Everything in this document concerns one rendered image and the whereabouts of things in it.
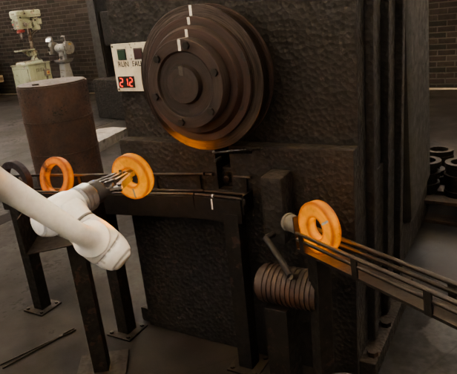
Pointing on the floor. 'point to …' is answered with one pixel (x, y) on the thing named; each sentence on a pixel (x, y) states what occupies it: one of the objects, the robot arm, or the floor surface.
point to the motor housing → (284, 314)
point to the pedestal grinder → (62, 55)
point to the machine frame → (191, 293)
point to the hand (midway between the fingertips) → (131, 171)
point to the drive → (415, 120)
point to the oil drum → (61, 126)
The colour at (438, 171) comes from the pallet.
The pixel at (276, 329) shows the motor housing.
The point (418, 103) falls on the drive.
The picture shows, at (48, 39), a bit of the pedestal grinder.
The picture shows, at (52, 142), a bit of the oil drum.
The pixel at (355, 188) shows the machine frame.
